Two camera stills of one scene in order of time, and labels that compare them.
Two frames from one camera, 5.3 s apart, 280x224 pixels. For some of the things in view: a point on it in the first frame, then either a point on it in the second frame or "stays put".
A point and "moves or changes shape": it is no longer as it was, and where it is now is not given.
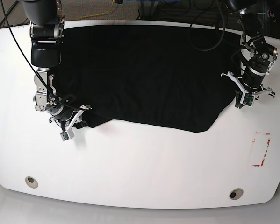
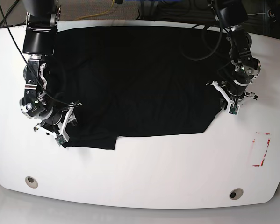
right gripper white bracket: (247, 97) to (233, 107)
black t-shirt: (182, 77) moves or changes shape
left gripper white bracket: (68, 134) to (65, 120)
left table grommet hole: (31, 182) stays put
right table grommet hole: (235, 193) stays put
